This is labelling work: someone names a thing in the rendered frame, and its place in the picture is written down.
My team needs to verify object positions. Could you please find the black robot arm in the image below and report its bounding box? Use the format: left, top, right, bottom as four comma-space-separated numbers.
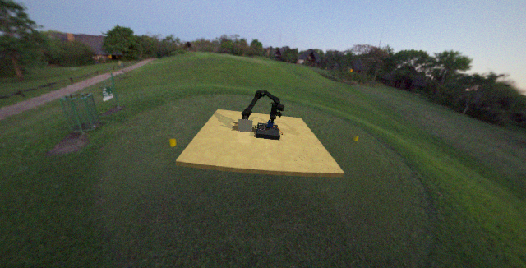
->
241, 90, 284, 120

